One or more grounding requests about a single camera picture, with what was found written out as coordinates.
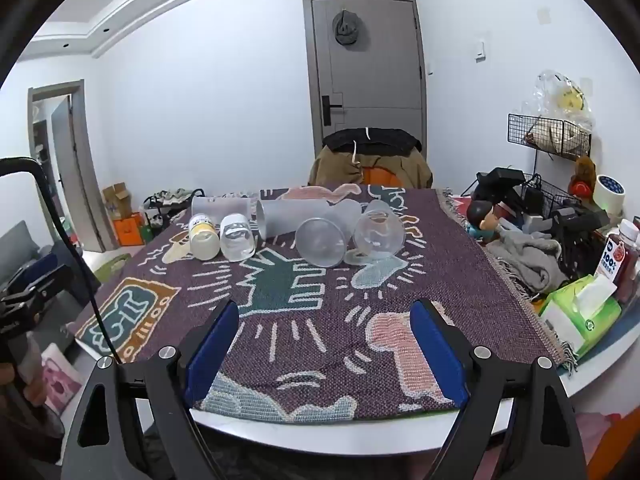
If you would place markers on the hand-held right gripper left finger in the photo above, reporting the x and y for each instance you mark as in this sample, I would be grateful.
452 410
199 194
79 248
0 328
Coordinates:
212 355

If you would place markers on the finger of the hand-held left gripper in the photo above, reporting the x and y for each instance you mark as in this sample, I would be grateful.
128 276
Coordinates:
47 280
17 312

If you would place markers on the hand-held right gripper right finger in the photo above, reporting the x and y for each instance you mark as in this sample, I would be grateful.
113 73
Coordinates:
440 355

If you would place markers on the yellow labelled glass cup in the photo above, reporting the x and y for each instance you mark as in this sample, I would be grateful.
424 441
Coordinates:
204 242

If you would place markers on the small clear glass cup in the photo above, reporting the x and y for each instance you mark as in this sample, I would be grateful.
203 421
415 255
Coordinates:
237 240

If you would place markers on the short frosted plastic cup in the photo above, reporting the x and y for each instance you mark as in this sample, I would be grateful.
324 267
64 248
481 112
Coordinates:
220 206

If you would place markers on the wide frosted plastic cup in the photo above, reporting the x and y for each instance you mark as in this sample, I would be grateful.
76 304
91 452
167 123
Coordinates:
320 242

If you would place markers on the tall frosted plastic cup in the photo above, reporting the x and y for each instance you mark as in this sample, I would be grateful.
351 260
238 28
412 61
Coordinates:
305 216

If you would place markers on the grey sofa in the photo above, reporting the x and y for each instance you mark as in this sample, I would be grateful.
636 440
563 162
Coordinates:
20 255

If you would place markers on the pink pillow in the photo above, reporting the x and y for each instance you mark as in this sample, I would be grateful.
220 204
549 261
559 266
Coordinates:
62 380

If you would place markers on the printed blanket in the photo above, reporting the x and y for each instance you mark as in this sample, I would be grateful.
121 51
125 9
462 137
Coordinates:
310 335

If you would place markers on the cardboard box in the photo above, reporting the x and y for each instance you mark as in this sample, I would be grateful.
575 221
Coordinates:
116 200

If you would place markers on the open grey door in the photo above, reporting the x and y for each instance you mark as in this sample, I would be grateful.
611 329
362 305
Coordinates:
75 170

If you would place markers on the grey cloth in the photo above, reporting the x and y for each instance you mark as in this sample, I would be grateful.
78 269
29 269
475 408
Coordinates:
530 260

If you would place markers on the dark-haired toy figurine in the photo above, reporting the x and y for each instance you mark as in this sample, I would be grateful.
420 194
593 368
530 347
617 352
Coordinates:
482 217

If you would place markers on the green tissue pack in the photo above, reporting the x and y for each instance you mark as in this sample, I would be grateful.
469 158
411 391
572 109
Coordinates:
580 315

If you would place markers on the pile of clothes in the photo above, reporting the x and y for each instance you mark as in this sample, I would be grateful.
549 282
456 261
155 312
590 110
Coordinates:
172 197

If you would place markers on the black electronic device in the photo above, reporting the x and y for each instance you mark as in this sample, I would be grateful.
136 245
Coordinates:
500 185

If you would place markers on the brown jacket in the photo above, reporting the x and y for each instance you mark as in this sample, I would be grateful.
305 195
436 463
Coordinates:
417 170

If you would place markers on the orange cushion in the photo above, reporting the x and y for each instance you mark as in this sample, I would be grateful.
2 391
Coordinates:
380 176

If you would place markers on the red juice bottle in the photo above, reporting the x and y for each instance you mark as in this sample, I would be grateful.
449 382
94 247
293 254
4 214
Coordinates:
622 260

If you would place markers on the black garment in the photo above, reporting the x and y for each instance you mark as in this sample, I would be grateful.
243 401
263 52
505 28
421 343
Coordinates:
375 140

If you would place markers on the brown and red plush toy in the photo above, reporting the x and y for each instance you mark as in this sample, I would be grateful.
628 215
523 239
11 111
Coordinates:
582 180

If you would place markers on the white tape roll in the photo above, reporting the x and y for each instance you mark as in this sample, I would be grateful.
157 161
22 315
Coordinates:
609 191

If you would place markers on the clear plastic bag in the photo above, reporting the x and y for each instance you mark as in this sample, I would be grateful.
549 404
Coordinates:
562 95

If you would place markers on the grey hat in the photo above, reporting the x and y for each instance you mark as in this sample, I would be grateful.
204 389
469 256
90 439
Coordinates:
346 27

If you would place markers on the white light switch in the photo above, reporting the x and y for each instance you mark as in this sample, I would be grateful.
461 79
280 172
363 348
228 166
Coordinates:
480 50

